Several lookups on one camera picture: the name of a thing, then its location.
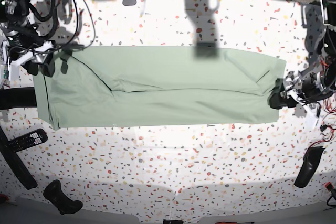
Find black curved shell piece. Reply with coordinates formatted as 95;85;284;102
294;146;325;188

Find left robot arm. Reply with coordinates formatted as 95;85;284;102
268;0;335;110

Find black TV remote control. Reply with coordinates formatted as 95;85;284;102
8;129;48;152

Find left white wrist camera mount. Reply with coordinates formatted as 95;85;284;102
283;79;322;128

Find light green T-shirt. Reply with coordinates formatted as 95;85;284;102
33;46;286;130

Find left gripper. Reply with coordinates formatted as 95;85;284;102
268;71;328;109

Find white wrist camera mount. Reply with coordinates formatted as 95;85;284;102
1;40;56;82
283;79;322;128

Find long black bar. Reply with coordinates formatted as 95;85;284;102
1;129;37;190

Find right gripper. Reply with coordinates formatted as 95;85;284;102
15;42;55;77

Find red and black wire bundle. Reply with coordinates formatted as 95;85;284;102
308;58;336;154

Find black curved handle piece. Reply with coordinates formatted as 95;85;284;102
43;179;83;215

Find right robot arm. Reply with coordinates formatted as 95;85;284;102
1;0;58;77

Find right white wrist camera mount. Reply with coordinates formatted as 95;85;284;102
1;40;56;82

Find black cylinder tube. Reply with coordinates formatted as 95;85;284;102
0;87;37;110

